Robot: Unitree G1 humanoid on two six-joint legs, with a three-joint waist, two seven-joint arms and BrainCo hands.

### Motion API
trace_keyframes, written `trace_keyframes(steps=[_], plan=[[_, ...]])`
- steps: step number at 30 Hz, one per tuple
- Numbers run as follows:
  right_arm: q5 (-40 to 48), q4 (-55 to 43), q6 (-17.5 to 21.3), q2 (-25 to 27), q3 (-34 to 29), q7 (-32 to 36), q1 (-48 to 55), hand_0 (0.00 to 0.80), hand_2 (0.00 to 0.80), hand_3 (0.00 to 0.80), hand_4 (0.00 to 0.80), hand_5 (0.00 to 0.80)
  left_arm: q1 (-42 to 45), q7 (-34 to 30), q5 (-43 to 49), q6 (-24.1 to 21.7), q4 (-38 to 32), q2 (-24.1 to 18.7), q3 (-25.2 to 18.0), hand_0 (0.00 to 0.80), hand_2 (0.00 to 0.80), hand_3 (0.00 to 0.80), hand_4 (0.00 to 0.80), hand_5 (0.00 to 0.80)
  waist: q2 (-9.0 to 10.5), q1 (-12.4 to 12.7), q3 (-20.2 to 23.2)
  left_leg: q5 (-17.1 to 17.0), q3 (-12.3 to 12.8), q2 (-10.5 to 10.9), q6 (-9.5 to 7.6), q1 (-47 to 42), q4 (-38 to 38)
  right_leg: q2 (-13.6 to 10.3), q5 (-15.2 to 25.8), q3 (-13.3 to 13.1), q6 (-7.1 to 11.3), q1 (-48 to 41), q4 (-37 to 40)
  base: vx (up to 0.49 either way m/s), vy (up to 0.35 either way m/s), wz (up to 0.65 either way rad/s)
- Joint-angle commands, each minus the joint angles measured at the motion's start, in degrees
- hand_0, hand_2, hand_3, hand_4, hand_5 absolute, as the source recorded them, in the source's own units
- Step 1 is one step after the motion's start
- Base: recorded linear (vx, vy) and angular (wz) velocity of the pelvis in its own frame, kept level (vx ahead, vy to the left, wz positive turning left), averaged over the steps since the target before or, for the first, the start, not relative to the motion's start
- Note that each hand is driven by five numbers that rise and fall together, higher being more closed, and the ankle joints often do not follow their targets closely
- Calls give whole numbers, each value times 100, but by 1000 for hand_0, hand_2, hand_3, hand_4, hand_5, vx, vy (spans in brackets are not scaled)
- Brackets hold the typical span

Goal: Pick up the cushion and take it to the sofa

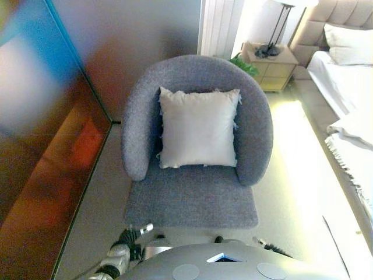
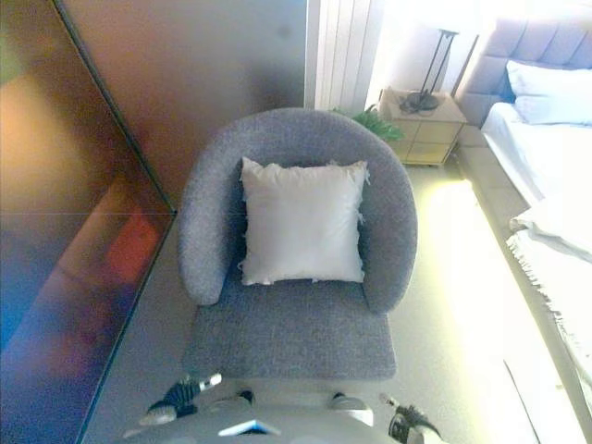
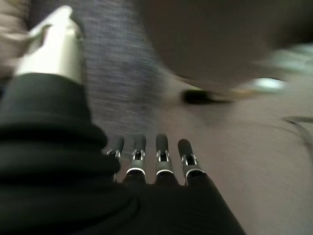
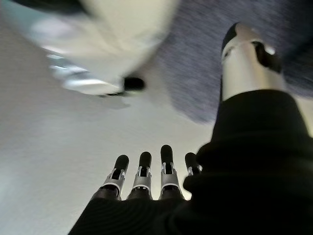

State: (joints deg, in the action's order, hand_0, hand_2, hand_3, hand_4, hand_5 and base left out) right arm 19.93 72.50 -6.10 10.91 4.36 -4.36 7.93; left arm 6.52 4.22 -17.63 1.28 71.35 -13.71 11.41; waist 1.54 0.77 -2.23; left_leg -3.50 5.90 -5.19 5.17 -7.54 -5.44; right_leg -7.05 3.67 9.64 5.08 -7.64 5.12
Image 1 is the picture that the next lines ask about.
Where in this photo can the cream fringed blanket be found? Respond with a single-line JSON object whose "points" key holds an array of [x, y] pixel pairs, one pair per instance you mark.
{"points": [[358, 163]]}

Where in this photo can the black metal lamp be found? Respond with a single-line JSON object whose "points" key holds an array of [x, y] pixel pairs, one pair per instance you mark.
{"points": [[266, 51]]}

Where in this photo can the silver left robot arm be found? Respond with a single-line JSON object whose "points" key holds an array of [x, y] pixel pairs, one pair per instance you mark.
{"points": [[115, 258]]}

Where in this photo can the white bed sheet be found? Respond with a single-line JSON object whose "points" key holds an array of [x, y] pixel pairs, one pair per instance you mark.
{"points": [[344, 84]]}

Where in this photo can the white fringed square cushion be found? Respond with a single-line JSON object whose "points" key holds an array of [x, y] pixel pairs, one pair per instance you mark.
{"points": [[198, 128]]}

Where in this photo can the green potted plant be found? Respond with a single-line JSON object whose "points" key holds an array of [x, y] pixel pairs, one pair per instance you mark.
{"points": [[247, 68]]}

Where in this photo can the silver robot torso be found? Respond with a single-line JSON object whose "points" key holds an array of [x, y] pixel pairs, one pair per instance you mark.
{"points": [[227, 268]]}

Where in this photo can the white bed pillow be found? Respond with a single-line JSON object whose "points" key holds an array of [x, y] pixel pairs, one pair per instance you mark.
{"points": [[349, 43]]}

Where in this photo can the silver left robot leg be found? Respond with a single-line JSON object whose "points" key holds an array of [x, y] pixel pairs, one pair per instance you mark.
{"points": [[157, 251]]}

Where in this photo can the white ribbed radiator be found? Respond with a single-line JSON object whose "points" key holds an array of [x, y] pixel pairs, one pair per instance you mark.
{"points": [[218, 26]]}

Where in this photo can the light wooden nightstand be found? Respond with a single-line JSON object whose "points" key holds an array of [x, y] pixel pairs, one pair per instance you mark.
{"points": [[277, 73]]}

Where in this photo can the glossy reflective wardrobe cabinet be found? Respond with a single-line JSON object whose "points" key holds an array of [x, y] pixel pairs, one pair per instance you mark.
{"points": [[43, 146]]}

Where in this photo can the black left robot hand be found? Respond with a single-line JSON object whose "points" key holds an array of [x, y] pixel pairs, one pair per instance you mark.
{"points": [[131, 236]]}

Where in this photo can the beige upholstered bed frame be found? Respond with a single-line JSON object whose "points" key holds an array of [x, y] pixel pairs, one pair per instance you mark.
{"points": [[311, 23]]}

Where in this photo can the grey upholstered tub armchair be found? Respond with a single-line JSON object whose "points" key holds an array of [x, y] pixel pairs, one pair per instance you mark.
{"points": [[192, 198]]}

